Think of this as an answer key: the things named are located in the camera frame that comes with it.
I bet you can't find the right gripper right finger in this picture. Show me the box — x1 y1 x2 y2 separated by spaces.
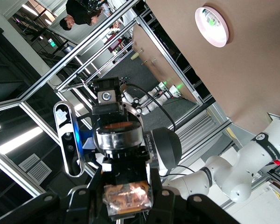
146 167 182 224

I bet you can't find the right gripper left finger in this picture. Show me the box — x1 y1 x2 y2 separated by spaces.
65 167 105 217

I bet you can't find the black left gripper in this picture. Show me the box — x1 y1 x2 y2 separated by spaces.
78 77 144 150

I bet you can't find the orange push-button switch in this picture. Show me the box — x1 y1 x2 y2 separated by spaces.
93 121 154 217

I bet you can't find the brown background table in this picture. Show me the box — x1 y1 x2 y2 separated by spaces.
132 23 199 103

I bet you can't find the white ventilation grille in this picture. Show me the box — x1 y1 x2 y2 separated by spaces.
18 153 52 183

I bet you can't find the person in black shirt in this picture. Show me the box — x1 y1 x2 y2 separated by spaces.
59 0 105 31

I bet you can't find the pale pink plate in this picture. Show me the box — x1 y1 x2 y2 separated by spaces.
195 6 230 49

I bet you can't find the aluminium frame beam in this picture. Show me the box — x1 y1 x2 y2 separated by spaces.
0 0 140 115
55 18 139 91

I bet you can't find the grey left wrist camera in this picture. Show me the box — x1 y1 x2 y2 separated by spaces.
53 101 86 178

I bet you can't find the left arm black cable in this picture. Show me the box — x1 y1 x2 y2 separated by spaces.
125 83 177 131

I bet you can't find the green push-button switch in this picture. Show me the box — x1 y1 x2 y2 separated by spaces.
202 8 219 28

